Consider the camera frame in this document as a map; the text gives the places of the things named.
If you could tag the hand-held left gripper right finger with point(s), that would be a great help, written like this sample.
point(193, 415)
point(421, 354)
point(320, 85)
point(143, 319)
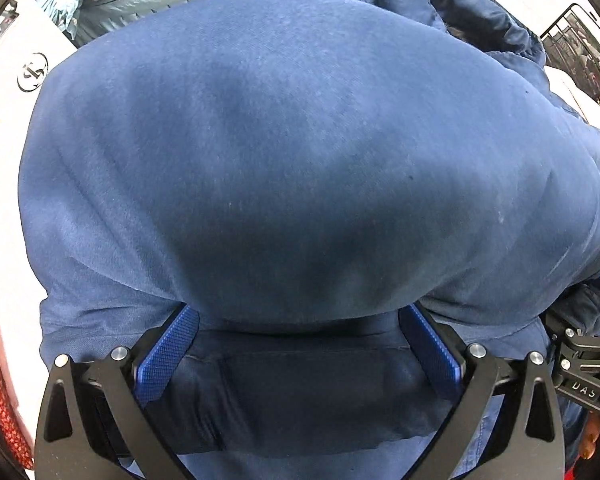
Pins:
point(432, 347)

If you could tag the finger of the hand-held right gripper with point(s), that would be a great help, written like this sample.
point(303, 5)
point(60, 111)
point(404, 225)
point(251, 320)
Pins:
point(587, 337)

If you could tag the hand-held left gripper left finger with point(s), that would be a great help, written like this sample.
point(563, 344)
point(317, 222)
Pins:
point(167, 350)

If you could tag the navy blue padded jacket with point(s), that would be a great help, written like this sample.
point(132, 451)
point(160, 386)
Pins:
point(305, 200)

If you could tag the person's right hand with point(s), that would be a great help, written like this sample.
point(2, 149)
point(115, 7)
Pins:
point(594, 435)

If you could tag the pink polka dot blanket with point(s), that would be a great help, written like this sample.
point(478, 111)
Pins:
point(5, 285)

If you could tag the black metal rack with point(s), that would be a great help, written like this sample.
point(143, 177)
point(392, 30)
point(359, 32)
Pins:
point(585, 45)

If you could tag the white cabinet with round logo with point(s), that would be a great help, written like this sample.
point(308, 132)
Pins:
point(22, 60)

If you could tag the light blue quilt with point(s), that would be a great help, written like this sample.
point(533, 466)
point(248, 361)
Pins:
point(62, 2)

